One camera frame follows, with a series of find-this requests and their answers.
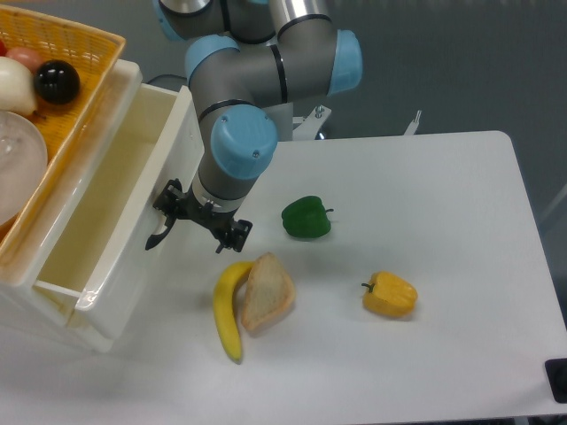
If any white table clamp bracket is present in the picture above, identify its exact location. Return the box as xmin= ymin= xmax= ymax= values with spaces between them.
xmin=403 ymin=110 xmax=423 ymax=136

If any red apple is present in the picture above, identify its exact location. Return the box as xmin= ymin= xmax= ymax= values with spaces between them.
xmin=6 ymin=47 xmax=44 ymax=72

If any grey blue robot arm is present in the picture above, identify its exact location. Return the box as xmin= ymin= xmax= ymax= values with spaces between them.
xmin=153 ymin=1 xmax=363 ymax=251

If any black ball fruit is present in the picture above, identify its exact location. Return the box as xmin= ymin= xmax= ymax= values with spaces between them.
xmin=34 ymin=59 xmax=81 ymax=104

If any bread slice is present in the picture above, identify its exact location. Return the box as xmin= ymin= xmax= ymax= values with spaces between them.
xmin=241 ymin=252 xmax=296 ymax=333

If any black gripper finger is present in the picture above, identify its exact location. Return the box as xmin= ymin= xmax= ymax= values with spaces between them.
xmin=152 ymin=179 xmax=188 ymax=228
xmin=214 ymin=219 xmax=252 ymax=253

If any yellow woven basket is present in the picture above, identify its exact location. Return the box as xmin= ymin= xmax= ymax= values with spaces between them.
xmin=1 ymin=4 xmax=126 ymax=265

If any yellow bell pepper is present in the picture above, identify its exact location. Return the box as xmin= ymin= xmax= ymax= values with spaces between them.
xmin=361 ymin=271 xmax=418 ymax=318

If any green bell pepper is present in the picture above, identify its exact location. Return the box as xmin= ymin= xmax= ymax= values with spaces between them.
xmin=281 ymin=195 xmax=333 ymax=239

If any yellow banana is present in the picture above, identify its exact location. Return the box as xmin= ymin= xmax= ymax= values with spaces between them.
xmin=213 ymin=261 xmax=253 ymax=364

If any white drawer cabinet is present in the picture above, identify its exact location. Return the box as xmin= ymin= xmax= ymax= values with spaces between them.
xmin=1 ymin=60 xmax=142 ymax=346

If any black cable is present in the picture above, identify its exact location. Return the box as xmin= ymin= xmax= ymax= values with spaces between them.
xmin=146 ymin=73 xmax=189 ymax=86

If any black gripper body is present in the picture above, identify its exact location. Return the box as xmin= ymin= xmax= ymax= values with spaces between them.
xmin=185 ymin=189 xmax=242 ymax=239

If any white bowl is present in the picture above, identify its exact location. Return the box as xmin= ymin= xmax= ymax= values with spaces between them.
xmin=1 ymin=112 xmax=48 ymax=226

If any black corner object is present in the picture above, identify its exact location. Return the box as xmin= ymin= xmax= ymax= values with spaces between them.
xmin=544 ymin=358 xmax=567 ymax=404

